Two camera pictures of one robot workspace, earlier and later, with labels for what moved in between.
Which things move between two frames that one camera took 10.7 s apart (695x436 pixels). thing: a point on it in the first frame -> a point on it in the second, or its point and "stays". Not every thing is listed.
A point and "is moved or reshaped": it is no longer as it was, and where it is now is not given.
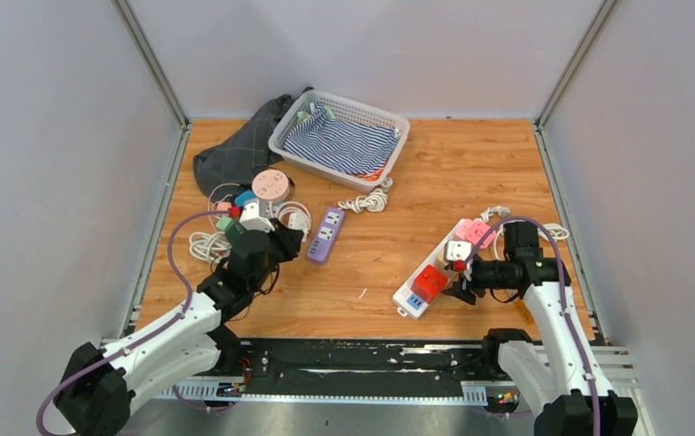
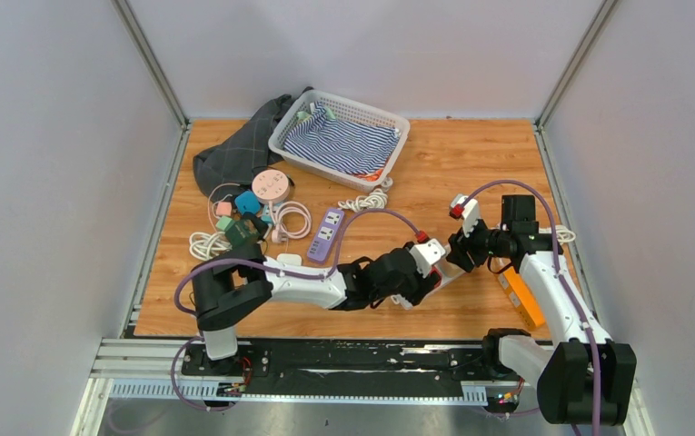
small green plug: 223,222 stays
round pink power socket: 271,184 stays
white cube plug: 298,221 is moved or reshaped
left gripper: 289,240 -> 420,286
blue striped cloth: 352,148 stays
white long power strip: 403,299 -> 447,271
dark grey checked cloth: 233,163 stays
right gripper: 461,289 -> 461,245
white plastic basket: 340,142 stays
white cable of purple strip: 373,201 stays
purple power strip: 325,236 stays
